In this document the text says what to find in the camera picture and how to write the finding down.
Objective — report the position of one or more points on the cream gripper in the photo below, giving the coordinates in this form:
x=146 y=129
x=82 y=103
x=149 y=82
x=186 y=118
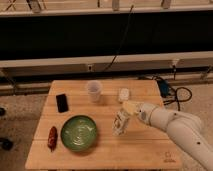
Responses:
x=131 y=107

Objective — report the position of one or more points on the white labelled plastic bottle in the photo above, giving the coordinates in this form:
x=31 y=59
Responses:
x=121 y=122

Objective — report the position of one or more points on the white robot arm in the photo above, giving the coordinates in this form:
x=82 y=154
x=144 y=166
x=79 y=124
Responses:
x=184 y=129

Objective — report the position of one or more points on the white sponge block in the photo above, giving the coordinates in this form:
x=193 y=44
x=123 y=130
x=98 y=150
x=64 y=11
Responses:
x=124 y=94

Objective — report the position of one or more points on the blue power adapter box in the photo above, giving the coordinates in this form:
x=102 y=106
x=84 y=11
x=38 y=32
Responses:
x=164 y=88

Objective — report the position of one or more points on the translucent plastic cup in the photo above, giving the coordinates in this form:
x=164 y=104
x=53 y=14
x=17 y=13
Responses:
x=94 y=88

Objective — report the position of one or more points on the green bowl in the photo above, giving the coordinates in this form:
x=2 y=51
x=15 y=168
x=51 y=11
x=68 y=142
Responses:
x=79 y=133

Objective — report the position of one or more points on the black smartphone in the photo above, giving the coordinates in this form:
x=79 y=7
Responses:
x=62 y=104

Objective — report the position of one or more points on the red chili pepper toy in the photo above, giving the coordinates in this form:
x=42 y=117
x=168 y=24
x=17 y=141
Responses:
x=52 y=138

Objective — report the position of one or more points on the white wall socket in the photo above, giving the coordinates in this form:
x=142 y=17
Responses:
x=90 y=67

